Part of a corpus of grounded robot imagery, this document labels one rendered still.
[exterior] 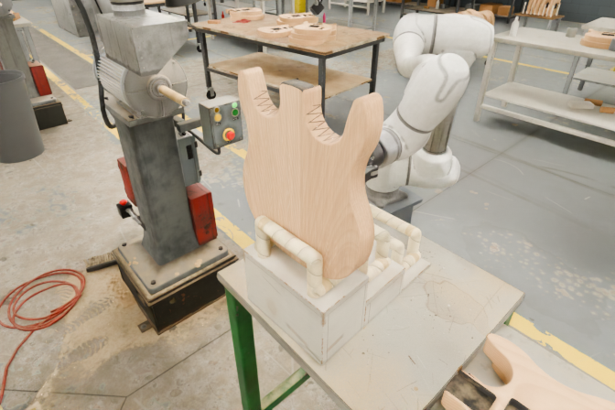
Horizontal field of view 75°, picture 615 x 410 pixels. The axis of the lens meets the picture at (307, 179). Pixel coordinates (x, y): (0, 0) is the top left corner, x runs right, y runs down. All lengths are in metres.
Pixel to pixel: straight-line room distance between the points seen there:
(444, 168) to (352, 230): 1.10
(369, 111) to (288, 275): 0.45
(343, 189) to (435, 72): 0.35
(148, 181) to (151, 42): 0.82
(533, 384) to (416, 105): 0.59
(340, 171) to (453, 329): 0.56
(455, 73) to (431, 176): 0.93
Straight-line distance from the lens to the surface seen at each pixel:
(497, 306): 1.19
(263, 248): 0.94
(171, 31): 1.36
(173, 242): 2.21
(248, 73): 0.82
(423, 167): 1.77
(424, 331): 1.08
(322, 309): 0.85
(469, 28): 1.48
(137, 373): 2.23
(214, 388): 2.09
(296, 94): 0.71
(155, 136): 1.92
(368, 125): 0.62
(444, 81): 0.91
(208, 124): 1.84
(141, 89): 1.66
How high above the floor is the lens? 1.75
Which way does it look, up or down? 31 degrees down
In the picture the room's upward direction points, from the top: straight up
